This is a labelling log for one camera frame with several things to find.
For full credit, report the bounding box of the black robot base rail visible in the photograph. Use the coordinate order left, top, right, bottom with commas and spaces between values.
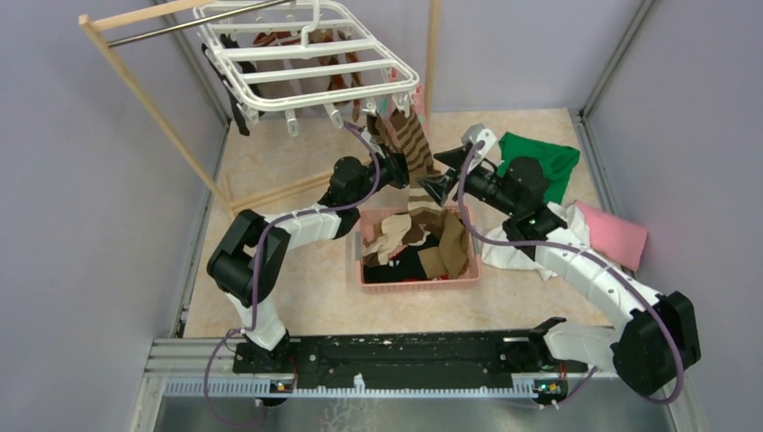
148, 316, 687, 410

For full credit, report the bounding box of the pile of socks in basket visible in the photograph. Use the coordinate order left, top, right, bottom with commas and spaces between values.
360, 209, 479, 290

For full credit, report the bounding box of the orange brown argyle sock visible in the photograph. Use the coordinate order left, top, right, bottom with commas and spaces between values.
316, 26, 371, 121

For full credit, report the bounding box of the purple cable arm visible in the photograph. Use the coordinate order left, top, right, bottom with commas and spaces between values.
202, 121, 382, 429
455, 139, 687, 410

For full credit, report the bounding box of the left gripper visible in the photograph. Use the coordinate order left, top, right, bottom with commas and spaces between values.
350, 143, 428, 207

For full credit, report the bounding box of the brown striped sock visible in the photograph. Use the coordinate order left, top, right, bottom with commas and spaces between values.
365, 113, 447, 237
390, 109, 440, 176

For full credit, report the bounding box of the green shirt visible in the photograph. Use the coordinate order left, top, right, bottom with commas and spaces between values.
498, 132, 581, 204

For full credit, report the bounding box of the white cloth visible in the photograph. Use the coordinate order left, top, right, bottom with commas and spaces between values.
481, 201, 592, 282

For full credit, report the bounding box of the black hanging sock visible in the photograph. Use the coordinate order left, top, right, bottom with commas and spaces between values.
201, 33, 261, 137

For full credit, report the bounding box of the pink sock with teal spots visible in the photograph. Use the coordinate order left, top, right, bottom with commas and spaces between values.
386, 84, 431, 139

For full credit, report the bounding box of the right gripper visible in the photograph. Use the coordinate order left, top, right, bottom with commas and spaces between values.
416, 145, 519, 217

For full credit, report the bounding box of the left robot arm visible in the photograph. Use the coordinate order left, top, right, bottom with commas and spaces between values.
206, 150, 409, 372

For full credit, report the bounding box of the pink plastic basket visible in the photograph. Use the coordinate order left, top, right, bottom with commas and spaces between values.
355, 207, 482, 293

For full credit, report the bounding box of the wooden clothes rack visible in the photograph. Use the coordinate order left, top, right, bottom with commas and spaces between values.
78, 1, 418, 212

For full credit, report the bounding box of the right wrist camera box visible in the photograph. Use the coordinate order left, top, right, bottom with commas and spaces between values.
461, 123, 498, 158

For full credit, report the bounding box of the pink cloth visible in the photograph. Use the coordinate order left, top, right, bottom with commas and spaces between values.
575, 201, 648, 272

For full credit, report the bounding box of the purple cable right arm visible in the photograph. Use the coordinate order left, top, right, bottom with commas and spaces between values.
455, 139, 687, 410

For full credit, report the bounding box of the white plastic clip hanger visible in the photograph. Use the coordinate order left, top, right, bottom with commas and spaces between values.
192, 1, 420, 136

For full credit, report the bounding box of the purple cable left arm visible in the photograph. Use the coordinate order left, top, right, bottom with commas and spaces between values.
202, 121, 382, 429

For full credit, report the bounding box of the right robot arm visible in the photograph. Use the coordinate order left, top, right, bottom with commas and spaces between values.
417, 143, 701, 405

